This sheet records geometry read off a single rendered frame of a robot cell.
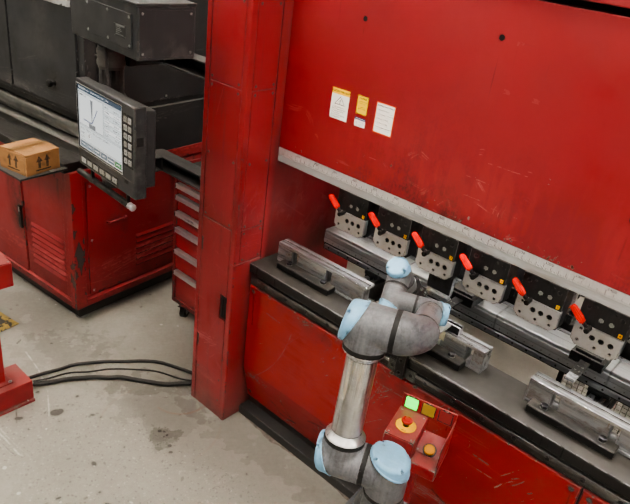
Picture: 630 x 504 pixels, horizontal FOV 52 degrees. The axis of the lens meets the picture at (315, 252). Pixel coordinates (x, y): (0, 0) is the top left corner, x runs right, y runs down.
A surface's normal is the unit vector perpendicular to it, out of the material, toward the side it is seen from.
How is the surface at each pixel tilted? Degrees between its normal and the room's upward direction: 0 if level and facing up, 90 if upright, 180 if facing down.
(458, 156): 90
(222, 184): 90
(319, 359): 90
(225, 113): 90
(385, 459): 8
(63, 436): 0
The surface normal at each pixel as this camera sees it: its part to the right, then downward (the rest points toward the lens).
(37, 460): 0.12, -0.88
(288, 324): -0.66, 0.27
